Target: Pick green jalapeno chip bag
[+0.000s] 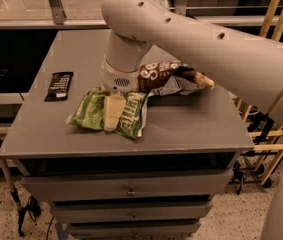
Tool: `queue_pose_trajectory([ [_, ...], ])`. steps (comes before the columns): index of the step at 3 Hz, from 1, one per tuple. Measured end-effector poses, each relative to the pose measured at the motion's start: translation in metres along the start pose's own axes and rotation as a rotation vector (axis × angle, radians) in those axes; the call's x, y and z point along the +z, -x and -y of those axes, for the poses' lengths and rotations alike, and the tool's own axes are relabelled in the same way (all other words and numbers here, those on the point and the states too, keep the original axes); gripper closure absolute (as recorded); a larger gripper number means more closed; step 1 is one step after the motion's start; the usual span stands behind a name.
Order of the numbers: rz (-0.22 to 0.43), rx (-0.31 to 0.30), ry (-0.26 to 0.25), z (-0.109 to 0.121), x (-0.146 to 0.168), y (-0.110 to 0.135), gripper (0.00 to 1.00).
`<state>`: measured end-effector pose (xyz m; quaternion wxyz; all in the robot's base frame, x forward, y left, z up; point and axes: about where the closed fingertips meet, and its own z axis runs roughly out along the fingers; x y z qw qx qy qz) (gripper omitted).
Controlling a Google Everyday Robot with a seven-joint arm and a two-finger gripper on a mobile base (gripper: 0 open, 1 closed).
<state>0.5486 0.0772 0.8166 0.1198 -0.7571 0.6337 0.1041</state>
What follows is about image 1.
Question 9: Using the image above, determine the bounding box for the black snack bar wrapper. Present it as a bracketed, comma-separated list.
[44, 71, 73, 102]

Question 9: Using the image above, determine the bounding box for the grey drawer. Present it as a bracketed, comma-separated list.
[69, 221, 200, 239]
[21, 169, 232, 202]
[51, 201, 212, 223]

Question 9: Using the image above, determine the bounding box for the brown chip bag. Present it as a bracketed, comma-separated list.
[137, 61, 214, 96]

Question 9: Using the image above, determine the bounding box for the middle grey drawer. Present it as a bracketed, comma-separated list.
[51, 201, 212, 223]

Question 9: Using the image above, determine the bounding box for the top grey drawer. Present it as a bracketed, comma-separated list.
[21, 169, 232, 202]

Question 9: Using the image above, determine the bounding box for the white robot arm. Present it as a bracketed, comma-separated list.
[101, 0, 283, 125]

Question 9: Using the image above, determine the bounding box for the black tripod stand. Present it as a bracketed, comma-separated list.
[0, 137, 43, 238]

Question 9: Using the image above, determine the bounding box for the green jalapeno chip bag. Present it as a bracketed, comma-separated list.
[67, 87, 148, 140]

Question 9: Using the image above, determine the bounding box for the bottom grey drawer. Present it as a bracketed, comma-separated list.
[69, 221, 200, 239]

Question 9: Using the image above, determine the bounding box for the metal railing frame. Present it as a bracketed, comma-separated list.
[0, 0, 283, 31]

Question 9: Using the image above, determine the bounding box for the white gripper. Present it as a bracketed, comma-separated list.
[101, 56, 140, 131]

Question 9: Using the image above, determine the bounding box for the yellow wooden rack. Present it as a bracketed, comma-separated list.
[232, 0, 283, 188]

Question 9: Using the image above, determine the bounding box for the grey drawer cabinet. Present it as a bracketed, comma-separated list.
[0, 30, 253, 228]

